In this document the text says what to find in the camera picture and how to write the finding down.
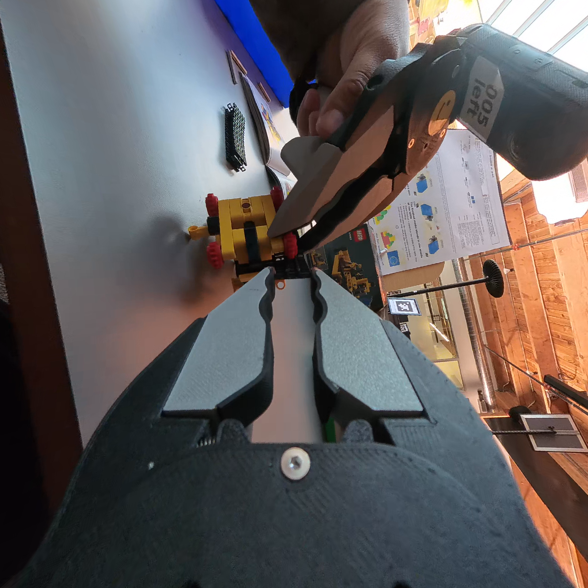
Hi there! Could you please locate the black round fixture on rod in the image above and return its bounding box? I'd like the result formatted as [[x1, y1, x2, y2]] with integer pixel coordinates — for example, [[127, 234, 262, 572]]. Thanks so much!
[[399, 258, 506, 299]]

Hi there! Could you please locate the printed instruction sheet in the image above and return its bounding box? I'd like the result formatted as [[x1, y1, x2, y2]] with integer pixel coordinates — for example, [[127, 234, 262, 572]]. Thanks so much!
[[367, 129, 512, 276]]

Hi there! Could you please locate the blue plastic bin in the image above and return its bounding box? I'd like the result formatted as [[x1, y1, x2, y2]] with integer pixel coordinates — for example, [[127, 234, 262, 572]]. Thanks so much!
[[213, 0, 319, 108]]

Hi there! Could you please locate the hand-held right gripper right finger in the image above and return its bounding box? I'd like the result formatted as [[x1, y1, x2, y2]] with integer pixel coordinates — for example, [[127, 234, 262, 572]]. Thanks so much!
[[311, 269, 424, 425]]

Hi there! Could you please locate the black lego track strip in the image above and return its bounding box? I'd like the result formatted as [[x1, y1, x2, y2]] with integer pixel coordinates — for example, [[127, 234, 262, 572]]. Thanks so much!
[[271, 253, 315, 279], [224, 102, 249, 173]]

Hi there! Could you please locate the grey ceiling panel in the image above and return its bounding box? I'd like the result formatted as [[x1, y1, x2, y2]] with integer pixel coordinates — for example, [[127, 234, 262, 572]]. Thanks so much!
[[520, 413, 588, 454]]

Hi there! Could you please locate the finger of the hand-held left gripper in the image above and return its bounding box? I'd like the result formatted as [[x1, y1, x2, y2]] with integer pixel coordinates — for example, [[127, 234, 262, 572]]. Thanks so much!
[[301, 172, 408, 252], [267, 106, 397, 239]]

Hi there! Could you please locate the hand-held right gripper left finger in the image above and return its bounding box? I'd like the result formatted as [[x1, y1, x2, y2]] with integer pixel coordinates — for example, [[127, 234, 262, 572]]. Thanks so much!
[[162, 266, 276, 429]]

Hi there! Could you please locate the yellow lego bulldozer model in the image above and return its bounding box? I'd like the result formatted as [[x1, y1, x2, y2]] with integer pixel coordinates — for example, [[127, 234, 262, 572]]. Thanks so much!
[[188, 186, 318, 295]]

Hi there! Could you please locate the person's left hand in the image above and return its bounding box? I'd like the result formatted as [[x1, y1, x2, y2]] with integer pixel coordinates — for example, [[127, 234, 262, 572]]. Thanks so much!
[[296, 0, 410, 138]]

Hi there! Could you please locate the large window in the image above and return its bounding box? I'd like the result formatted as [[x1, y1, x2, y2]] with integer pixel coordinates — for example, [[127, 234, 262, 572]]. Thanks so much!
[[478, 0, 588, 72]]

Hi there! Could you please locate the lego instruction booklet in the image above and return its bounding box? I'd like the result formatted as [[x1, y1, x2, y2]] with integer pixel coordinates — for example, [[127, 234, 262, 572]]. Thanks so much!
[[241, 73, 299, 199]]

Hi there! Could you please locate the black lego set box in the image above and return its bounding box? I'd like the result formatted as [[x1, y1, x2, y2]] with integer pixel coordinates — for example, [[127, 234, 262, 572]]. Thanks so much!
[[305, 224, 387, 313]]

